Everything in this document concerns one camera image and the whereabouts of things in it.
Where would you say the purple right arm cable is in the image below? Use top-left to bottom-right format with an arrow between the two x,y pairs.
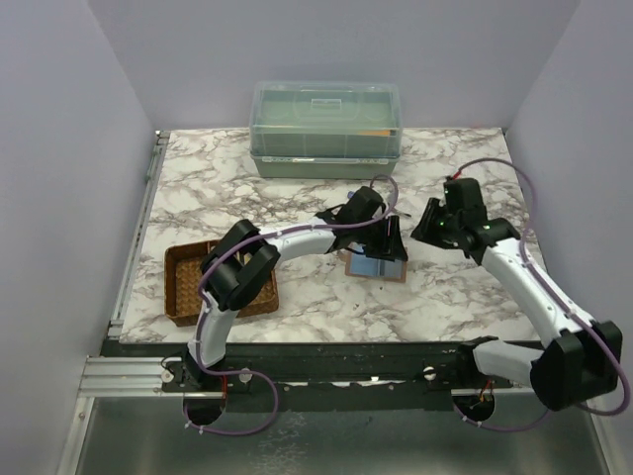
447,158 -> 627,432

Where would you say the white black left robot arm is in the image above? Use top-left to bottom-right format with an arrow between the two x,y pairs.
185,186 -> 408,391

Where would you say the clear green plastic storage box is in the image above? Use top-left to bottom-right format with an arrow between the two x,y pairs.
249,81 -> 403,180

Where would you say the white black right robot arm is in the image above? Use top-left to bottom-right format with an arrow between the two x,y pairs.
411,178 -> 622,411

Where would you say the brown woven divided tray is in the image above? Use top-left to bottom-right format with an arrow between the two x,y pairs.
162,239 -> 279,329

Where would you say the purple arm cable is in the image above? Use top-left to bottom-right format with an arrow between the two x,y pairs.
447,158 -> 627,432
182,173 -> 402,437

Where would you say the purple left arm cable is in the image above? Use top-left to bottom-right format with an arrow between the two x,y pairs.
182,173 -> 402,437

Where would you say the aluminium extrusion rail left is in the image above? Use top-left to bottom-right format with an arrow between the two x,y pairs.
78,357 -> 174,398

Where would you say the tan leather card holder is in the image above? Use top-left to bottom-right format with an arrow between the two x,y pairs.
345,244 -> 407,283

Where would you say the black metal base rail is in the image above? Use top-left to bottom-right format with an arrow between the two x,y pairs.
101,338 -> 525,412

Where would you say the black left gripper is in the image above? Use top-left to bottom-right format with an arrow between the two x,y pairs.
352,214 -> 407,261

